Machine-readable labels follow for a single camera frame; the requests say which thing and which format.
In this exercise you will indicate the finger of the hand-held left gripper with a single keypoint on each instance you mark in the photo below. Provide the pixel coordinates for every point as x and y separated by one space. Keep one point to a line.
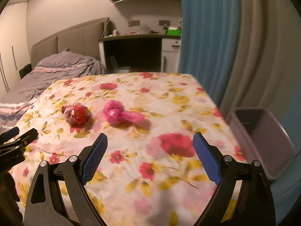
9 133
16 148

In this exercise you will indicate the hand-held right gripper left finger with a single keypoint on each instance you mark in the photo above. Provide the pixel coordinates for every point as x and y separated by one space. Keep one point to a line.
93 162

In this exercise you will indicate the grey striped duvet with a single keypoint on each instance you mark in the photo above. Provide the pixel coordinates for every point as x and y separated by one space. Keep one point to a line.
58 70

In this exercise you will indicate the small black object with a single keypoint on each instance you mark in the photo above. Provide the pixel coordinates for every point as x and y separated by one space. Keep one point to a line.
154 31

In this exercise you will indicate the grey plastic bin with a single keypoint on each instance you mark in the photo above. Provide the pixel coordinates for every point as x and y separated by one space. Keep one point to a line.
263 131

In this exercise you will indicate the green box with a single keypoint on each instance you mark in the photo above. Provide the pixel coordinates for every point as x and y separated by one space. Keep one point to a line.
174 31

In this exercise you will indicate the grey padded headboard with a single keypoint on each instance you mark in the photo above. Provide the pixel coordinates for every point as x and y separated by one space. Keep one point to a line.
77 42

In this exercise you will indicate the blue and grey curtain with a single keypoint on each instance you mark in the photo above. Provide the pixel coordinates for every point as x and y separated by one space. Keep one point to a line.
211 28

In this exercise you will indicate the white wardrobe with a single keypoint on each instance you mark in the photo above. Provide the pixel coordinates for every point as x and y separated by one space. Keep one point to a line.
11 51

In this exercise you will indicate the white drawer cabinet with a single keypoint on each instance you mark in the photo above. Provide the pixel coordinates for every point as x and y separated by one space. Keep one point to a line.
170 58

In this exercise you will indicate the floral tablecloth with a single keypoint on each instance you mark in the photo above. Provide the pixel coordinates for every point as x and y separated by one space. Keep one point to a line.
150 122

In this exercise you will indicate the small white object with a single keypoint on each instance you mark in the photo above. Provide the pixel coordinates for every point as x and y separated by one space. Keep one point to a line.
115 32

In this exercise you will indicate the pink plastic bag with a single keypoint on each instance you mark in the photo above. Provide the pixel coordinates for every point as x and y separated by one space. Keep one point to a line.
115 111

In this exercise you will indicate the grey wall socket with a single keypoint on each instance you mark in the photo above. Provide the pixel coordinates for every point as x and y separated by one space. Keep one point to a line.
134 23
164 23

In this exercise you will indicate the dark top desk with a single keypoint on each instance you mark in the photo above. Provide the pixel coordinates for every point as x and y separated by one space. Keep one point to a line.
131 36

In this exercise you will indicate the red and white wrapper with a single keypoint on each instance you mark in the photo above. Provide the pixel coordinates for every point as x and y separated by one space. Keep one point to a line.
76 114

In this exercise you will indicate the dark bedside stand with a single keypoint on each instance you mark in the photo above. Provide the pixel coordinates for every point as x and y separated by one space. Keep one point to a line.
25 71

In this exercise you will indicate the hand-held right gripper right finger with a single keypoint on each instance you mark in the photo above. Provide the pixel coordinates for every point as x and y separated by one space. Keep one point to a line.
208 160

